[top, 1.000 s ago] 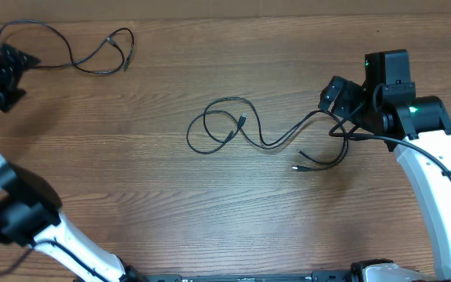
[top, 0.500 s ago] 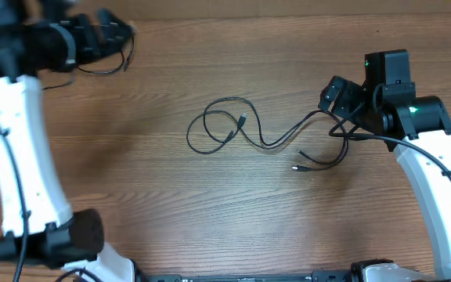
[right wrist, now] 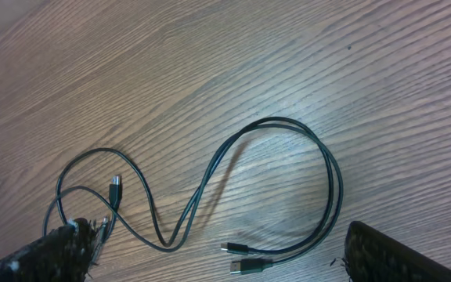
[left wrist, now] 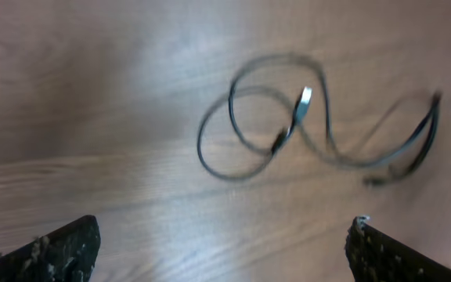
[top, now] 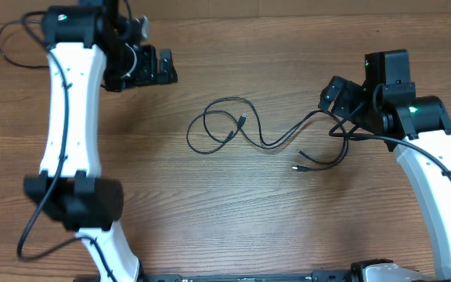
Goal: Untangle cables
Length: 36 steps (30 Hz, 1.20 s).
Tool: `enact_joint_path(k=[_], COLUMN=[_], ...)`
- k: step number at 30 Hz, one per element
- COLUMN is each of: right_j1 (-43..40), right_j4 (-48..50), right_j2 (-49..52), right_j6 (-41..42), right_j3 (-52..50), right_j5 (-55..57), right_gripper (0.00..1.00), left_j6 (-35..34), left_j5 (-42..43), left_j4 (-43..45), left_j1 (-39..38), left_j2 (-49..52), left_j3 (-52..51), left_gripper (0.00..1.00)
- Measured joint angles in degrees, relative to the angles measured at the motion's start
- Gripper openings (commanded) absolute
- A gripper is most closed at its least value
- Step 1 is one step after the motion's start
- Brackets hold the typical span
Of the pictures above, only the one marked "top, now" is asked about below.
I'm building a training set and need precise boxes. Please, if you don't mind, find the thin black USB cable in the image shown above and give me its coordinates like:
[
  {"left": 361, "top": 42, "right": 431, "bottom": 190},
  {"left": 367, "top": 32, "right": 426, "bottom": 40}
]
[{"left": 203, "top": 96, "right": 350, "bottom": 165}]

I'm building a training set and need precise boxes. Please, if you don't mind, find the black cable silver USB plug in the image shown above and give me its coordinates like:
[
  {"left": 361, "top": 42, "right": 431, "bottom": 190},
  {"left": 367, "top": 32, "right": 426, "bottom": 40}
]
[{"left": 0, "top": 18, "right": 49, "bottom": 70}]

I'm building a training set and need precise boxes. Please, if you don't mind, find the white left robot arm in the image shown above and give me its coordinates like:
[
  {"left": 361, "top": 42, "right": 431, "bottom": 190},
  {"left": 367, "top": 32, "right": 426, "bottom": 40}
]
[{"left": 23, "top": 1, "right": 178, "bottom": 281}]

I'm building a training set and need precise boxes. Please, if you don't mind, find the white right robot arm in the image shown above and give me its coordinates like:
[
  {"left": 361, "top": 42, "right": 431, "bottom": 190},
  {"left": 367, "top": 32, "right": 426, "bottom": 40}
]
[{"left": 319, "top": 49, "right": 451, "bottom": 281}]

